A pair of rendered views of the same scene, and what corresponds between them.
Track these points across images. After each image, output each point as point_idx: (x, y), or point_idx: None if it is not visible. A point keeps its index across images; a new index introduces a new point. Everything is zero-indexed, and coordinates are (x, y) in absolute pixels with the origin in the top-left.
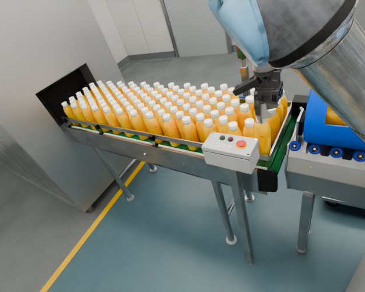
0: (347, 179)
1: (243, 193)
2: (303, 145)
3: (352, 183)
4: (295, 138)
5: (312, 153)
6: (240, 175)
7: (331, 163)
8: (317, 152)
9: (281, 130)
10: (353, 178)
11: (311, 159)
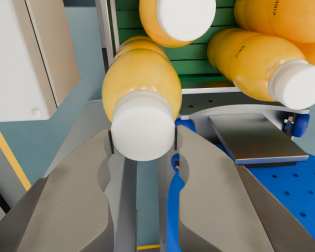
0: (160, 175)
1: (82, 7)
2: (203, 131)
3: (158, 177)
4: (213, 124)
5: (171, 159)
6: (65, 7)
7: (167, 173)
8: (174, 168)
9: (234, 91)
10: (161, 183)
11: (169, 149)
